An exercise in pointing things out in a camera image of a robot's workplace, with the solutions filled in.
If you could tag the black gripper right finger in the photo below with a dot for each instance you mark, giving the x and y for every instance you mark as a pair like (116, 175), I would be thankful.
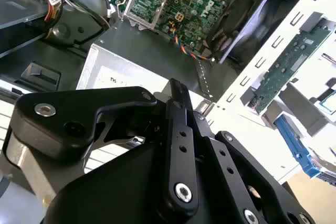
(236, 161)

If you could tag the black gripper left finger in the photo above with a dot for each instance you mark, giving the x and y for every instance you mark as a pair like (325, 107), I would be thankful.
(52, 119)

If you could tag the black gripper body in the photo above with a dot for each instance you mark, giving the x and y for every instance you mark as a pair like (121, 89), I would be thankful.
(118, 182)

